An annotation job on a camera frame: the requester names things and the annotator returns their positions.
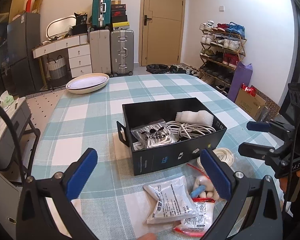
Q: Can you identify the bag of white blue items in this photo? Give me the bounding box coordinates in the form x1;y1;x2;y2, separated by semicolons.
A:
187;163;222;201

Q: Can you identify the cream rope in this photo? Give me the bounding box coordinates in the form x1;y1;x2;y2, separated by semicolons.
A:
196;147;235;173

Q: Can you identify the white printed sachet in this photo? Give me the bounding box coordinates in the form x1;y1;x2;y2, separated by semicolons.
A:
143;176;198;224

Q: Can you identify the red edged white packet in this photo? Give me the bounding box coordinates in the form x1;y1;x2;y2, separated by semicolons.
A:
173;198;215;238

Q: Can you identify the white USB cable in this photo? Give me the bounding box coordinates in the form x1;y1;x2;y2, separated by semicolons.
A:
166;120;217;140

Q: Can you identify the white foam block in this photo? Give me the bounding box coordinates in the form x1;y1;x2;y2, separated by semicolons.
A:
175;110;214;126

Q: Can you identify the adidas bag of laces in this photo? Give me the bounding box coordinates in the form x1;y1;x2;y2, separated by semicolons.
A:
131;119;179;151

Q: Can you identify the brown cardboard box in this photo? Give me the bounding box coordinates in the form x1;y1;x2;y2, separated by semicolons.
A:
235;84;280;122

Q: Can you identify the purple yoga mat bag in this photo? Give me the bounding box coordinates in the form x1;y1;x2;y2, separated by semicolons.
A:
228;62;253;102

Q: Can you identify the grey coffee table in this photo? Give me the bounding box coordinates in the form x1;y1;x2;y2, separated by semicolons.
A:
0;97;40;176

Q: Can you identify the wooden shoe rack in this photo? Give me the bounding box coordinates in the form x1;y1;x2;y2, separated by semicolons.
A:
199;20;247;96

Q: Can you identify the white oval tray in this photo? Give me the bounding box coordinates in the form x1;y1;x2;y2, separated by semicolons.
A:
66;73;110;94

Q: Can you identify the striped laundry basket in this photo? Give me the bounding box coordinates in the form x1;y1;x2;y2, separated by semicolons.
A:
46;55;68;87

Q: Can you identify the black refrigerator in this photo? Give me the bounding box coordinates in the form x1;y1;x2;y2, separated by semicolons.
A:
7;12;44;96

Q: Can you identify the white dresser with drawers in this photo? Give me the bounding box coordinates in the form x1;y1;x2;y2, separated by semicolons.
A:
32;34;93;77

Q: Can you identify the beige hard suitcase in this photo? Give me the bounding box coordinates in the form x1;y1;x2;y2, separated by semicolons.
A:
89;29;111;74

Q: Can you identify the silver aluminium suitcase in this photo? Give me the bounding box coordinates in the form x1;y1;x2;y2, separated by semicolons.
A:
110;29;134;76

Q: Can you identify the oval vanity mirror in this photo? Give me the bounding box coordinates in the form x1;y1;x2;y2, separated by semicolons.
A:
45;15;76;38

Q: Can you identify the tan wooden door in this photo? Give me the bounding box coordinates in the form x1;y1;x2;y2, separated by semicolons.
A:
139;0;185;66

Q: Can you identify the stack of shoe boxes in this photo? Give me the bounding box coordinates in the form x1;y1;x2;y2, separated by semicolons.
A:
110;0;130;30

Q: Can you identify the teal hard suitcase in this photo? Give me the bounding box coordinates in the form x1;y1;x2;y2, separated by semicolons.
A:
91;0;111;28

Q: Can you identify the black camera cable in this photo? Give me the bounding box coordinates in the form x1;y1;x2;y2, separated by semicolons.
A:
0;97;24;185

